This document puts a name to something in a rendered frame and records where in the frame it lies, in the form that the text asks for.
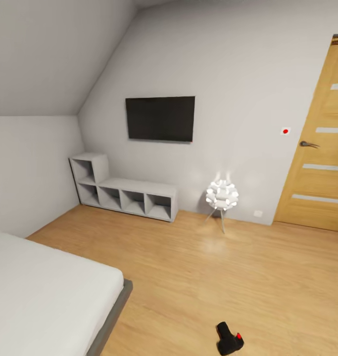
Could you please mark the digital camera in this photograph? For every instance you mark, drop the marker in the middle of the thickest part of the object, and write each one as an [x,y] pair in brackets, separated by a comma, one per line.
[229,343]

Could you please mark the door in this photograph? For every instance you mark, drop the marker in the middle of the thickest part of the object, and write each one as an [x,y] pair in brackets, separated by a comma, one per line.
[310,194]

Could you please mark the bookcase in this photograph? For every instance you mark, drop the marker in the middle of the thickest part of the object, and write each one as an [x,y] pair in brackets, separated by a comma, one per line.
[101,178]

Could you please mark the bed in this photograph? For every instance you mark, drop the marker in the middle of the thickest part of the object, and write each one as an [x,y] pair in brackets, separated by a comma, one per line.
[54,303]

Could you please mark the electric switch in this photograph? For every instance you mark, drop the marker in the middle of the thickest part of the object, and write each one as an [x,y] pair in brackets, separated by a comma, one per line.
[285,131]

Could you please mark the wall mounted tv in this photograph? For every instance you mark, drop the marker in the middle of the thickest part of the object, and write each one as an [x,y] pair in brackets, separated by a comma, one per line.
[161,118]

